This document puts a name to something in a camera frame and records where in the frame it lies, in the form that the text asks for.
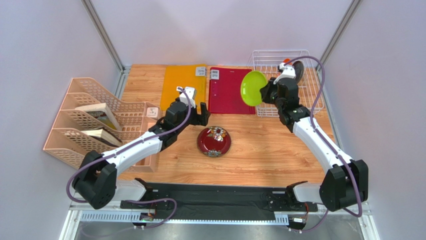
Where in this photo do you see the small white box in organizer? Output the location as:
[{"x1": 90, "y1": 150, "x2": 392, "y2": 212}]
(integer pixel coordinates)
[{"x1": 145, "y1": 107, "x2": 160, "y2": 120}]

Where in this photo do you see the red file folder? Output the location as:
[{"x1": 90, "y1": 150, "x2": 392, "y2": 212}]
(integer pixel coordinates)
[{"x1": 208, "y1": 67, "x2": 256, "y2": 115}]

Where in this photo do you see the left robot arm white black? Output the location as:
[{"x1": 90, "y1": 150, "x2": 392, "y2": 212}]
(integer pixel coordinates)
[{"x1": 65, "y1": 101, "x2": 211, "y2": 210}]

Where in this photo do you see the book in rack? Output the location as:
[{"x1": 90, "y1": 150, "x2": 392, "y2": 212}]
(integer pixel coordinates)
[
  {"x1": 81, "y1": 127, "x2": 123, "y2": 148},
  {"x1": 75, "y1": 103, "x2": 122, "y2": 130}
]

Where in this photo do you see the lower book in rack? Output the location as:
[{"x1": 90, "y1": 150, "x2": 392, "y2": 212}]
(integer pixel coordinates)
[{"x1": 81, "y1": 127, "x2": 123, "y2": 148}]

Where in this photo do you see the red floral plate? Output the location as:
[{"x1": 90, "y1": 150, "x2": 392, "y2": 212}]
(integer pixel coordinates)
[{"x1": 196, "y1": 126, "x2": 232, "y2": 158}]

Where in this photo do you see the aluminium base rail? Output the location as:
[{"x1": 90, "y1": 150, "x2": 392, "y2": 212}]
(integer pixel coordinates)
[{"x1": 59, "y1": 186, "x2": 380, "y2": 240}]

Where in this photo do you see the upper book in rack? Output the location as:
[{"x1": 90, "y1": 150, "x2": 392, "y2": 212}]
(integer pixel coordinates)
[{"x1": 75, "y1": 103, "x2": 122, "y2": 130}]

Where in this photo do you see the orange file folder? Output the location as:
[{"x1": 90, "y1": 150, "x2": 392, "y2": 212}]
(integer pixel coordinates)
[{"x1": 160, "y1": 64, "x2": 207, "y2": 111}]

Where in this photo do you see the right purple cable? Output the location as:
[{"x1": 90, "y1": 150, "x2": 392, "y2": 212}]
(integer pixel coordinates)
[{"x1": 282, "y1": 55, "x2": 364, "y2": 233}]

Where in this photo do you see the white wire dish rack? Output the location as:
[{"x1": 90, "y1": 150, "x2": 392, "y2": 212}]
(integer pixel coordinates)
[{"x1": 248, "y1": 49, "x2": 321, "y2": 117}]

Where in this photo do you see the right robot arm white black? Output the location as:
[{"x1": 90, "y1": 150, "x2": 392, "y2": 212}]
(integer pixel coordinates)
[{"x1": 260, "y1": 77, "x2": 369, "y2": 217}]

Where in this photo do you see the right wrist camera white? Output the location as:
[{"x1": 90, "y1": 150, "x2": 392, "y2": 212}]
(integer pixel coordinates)
[{"x1": 273, "y1": 62, "x2": 297, "y2": 85}]

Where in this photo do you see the pink desk organizer tray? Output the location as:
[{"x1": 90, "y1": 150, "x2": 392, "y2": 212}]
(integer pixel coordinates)
[{"x1": 115, "y1": 102, "x2": 160, "y2": 173}]

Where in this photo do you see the pink magazine file rack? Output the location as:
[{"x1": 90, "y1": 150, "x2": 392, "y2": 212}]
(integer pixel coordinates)
[{"x1": 43, "y1": 77, "x2": 143, "y2": 169}]

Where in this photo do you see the dark grey plate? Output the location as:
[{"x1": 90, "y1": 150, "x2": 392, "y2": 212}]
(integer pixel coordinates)
[{"x1": 293, "y1": 60, "x2": 305, "y2": 84}]

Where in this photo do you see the black base mat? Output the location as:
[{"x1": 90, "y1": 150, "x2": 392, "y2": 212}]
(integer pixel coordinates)
[{"x1": 120, "y1": 182, "x2": 318, "y2": 221}]

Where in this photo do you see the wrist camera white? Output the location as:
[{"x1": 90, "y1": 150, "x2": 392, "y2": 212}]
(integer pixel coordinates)
[
  {"x1": 273, "y1": 62, "x2": 297, "y2": 85},
  {"x1": 176, "y1": 86, "x2": 197, "y2": 109}
]

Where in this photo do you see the lime green plate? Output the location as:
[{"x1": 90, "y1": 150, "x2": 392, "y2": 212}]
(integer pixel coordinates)
[{"x1": 240, "y1": 71, "x2": 268, "y2": 107}]

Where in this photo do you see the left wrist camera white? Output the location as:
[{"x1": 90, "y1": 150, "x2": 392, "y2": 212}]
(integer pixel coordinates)
[{"x1": 176, "y1": 86, "x2": 197, "y2": 109}]

